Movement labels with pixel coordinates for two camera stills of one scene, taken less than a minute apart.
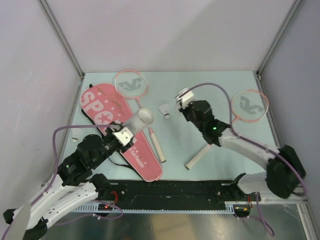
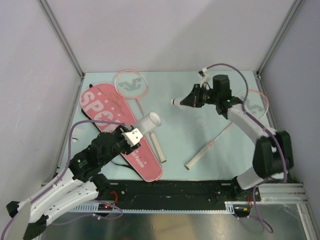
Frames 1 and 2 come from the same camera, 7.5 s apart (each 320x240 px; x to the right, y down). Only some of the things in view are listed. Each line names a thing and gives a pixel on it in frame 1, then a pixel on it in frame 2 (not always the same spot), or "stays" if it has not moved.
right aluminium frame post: (279, 37) stays
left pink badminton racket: (133, 84) stays
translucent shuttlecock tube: (139, 120) to (148, 122)
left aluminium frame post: (56, 27) stays
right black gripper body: (188, 113) to (206, 96)
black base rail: (174, 191) stays
